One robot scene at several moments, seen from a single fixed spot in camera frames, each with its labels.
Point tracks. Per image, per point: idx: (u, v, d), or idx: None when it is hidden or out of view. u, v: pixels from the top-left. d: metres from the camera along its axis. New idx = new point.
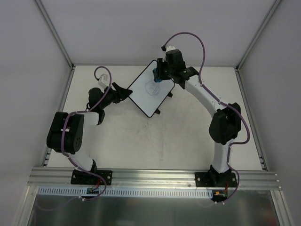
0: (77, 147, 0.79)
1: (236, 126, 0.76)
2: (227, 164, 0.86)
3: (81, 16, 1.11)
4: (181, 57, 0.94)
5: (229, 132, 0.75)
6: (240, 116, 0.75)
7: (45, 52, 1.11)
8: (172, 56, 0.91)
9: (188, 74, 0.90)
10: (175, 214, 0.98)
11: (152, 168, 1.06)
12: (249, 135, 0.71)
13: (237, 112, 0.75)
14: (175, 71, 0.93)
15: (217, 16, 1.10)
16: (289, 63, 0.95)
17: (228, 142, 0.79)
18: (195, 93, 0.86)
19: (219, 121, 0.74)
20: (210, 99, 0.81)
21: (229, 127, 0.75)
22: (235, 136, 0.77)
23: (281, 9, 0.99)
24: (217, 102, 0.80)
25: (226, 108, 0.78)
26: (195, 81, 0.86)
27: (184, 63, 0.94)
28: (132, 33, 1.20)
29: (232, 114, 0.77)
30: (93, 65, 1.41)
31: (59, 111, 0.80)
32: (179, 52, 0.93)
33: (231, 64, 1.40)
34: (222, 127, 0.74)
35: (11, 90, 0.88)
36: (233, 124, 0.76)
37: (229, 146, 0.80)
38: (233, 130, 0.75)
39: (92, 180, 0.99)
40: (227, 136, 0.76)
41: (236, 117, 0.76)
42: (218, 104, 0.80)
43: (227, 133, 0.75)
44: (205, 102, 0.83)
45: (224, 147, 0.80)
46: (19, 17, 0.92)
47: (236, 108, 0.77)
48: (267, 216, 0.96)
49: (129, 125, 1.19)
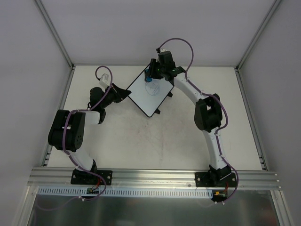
0: (77, 145, 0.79)
1: (218, 115, 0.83)
2: (221, 157, 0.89)
3: (80, 16, 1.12)
4: (171, 57, 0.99)
5: (211, 120, 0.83)
6: (219, 104, 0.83)
7: (46, 52, 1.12)
8: (163, 56, 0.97)
9: (177, 72, 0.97)
10: (175, 214, 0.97)
11: (152, 167, 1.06)
12: (227, 119, 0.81)
13: (216, 99, 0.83)
14: (166, 70, 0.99)
15: (216, 16, 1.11)
16: (288, 63, 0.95)
17: (214, 129, 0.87)
18: (184, 89, 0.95)
19: (200, 109, 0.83)
20: (193, 91, 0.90)
21: (210, 116, 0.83)
22: (219, 124, 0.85)
23: (281, 9, 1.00)
24: (199, 93, 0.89)
25: (208, 98, 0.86)
26: (181, 77, 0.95)
27: (174, 63, 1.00)
28: (132, 33, 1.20)
29: (213, 104, 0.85)
30: (93, 65, 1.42)
31: (61, 109, 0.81)
32: (170, 52, 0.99)
33: (230, 64, 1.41)
34: (204, 115, 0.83)
35: (11, 89, 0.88)
36: (215, 113, 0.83)
37: (216, 134, 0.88)
38: (215, 119, 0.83)
39: (92, 180, 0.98)
40: (210, 124, 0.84)
41: (217, 106, 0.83)
42: (200, 94, 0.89)
43: (209, 122, 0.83)
44: (190, 94, 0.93)
45: (211, 136, 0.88)
46: (18, 16, 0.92)
47: (216, 97, 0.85)
48: (268, 217, 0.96)
49: (129, 125, 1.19)
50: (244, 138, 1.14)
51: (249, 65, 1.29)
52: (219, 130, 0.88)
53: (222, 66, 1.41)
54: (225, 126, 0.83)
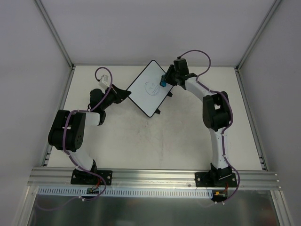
0: (77, 145, 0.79)
1: (226, 113, 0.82)
2: (224, 157, 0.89)
3: (81, 16, 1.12)
4: (186, 64, 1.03)
5: (219, 117, 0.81)
6: (227, 102, 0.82)
7: (46, 52, 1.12)
8: (178, 62, 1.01)
9: (188, 76, 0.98)
10: (175, 214, 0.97)
11: (152, 168, 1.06)
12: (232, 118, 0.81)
13: (224, 96, 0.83)
14: (179, 76, 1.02)
15: (216, 16, 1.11)
16: (289, 63, 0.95)
17: (220, 129, 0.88)
18: (194, 90, 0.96)
19: (207, 104, 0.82)
20: (201, 89, 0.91)
21: (218, 113, 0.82)
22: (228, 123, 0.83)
23: (281, 9, 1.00)
24: (207, 91, 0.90)
25: (217, 95, 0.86)
26: (192, 79, 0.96)
27: (187, 70, 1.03)
28: (132, 33, 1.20)
29: (222, 102, 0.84)
30: (93, 65, 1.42)
31: (61, 110, 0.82)
32: (185, 60, 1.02)
33: (230, 64, 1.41)
34: (211, 112, 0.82)
35: (11, 89, 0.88)
36: (223, 111, 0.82)
37: (222, 134, 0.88)
38: (223, 117, 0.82)
39: (91, 180, 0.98)
40: (218, 122, 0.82)
41: (225, 105, 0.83)
42: (208, 92, 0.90)
43: (217, 119, 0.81)
44: (199, 94, 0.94)
45: (217, 135, 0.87)
46: (19, 16, 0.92)
47: (225, 95, 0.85)
48: (268, 217, 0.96)
49: (129, 125, 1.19)
50: (244, 138, 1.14)
51: (249, 66, 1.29)
52: (226, 130, 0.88)
53: (222, 66, 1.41)
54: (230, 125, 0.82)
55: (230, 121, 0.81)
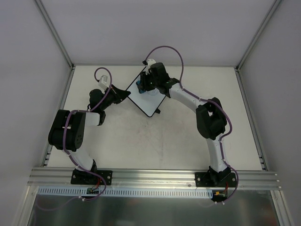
0: (77, 145, 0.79)
1: (222, 119, 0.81)
2: (224, 161, 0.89)
3: (81, 16, 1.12)
4: (164, 69, 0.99)
5: (215, 126, 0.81)
6: (220, 109, 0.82)
7: (45, 52, 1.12)
8: (156, 68, 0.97)
9: (171, 84, 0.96)
10: (175, 214, 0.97)
11: (152, 168, 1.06)
12: (230, 127, 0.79)
13: (216, 104, 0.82)
14: (160, 83, 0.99)
15: (216, 16, 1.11)
16: (289, 63, 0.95)
17: (219, 136, 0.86)
18: (182, 99, 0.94)
19: (201, 115, 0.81)
20: (191, 99, 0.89)
21: (214, 122, 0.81)
22: (223, 129, 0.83)
23: (281, 9, 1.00)
24: (197, 100, 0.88)
25: (208, 103, 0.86)
26: (176, 87, 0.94)
27: (166, 75, 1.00)
28: (132, 33, 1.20)
29: (214, 108, 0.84)
30: (93, 65, 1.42)
31: (62, 110, 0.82)
32: (162, 64, 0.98)
33: (230, 64, 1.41)
34: (207, 121, 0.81)
35: (11, 88, 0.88)
36: (218, 118, 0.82)
37: (220, 141, 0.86)
38: (219, 123, 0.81)
39: (92, 180, 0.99)
40: (216, 130, 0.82)
41: (218, 111, 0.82)
42: (199, 101, 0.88)
43: (214, 127, 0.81)
44: (189, 103, 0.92)
45: (216, 143, 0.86)
46: (19, 16, 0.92)
47: (216, 101, 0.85)
48: (268, 217, 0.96)
49: (129, 125, 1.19)
50: (244, 138, 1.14)
51: (248, 66, 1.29)
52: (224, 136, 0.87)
53: (222, 66, 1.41)
54: (228, 132, 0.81)
55: (229, 130, 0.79)
